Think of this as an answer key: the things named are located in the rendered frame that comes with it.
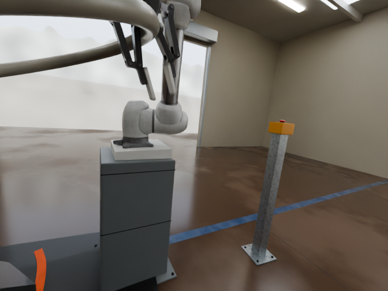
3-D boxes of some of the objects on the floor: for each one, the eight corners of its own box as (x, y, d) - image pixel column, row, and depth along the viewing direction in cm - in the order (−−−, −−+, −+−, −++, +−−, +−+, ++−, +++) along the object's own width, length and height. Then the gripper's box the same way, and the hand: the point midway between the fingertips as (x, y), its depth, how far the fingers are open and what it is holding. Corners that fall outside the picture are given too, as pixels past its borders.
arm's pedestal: (92, 246, 138) (91, 145, 124) (155, 231, 162) (161, 145, 148) (90, 310, 95) (88, 167, 81) (176, 277, 119) (187, 162, 105)
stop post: (276, 260, 142) (304, 123, 123) (257, 265, 134) (283, 122, 115) (258, 242, 160) (280, 121, 141) (241, 247, 152) (261, 119, 133)
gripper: (167, -25, 38) (189, 88, 48) (77, -24, 32) (123, 105, 42) (181, -46, 32) (202, 89, 42) (73, -50, 26) (128, 109, 35)
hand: (159, 82), depth 40 cm, fingers closed on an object, 4 cm apart
